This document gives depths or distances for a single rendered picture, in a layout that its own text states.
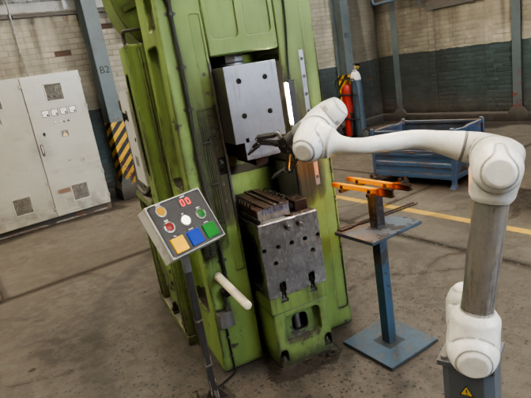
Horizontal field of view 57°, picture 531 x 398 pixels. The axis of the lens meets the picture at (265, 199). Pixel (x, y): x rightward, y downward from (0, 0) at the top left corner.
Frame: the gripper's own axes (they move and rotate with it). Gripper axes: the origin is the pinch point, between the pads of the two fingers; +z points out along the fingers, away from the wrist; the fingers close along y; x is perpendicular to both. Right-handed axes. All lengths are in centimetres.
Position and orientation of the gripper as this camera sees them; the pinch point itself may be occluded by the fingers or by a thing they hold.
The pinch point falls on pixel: (262, 163)
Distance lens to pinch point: 191.0
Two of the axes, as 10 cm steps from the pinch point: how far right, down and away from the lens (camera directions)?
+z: -6.5, 4.4, 6.2
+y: 6.9, 6.7, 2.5
